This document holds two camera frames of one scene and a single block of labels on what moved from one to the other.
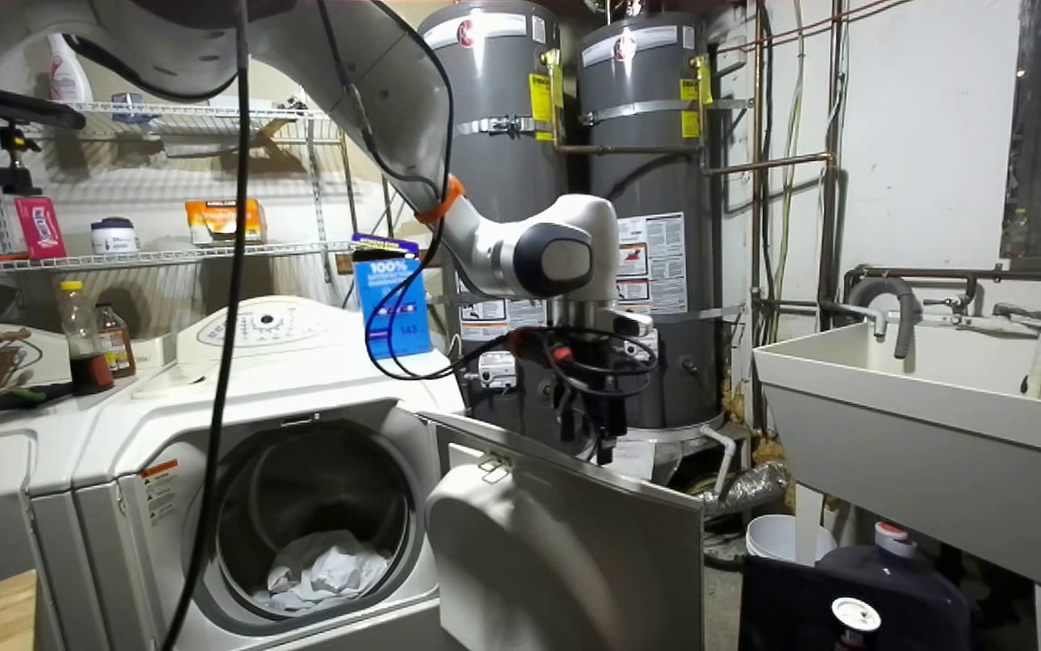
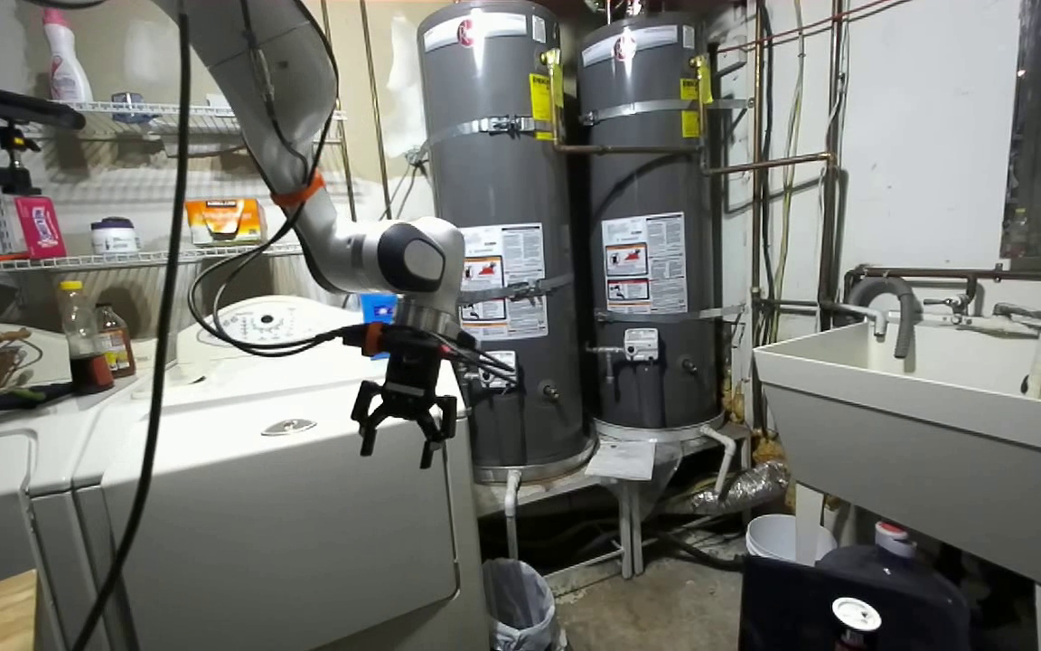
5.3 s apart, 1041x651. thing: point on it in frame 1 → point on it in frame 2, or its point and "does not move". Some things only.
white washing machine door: [539, 551] → [287, 548]
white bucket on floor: [790, 537] does not move
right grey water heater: [668, 199] does not move
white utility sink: [973, 438] does not move
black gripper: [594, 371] → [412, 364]
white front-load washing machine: [331, 499] does not move
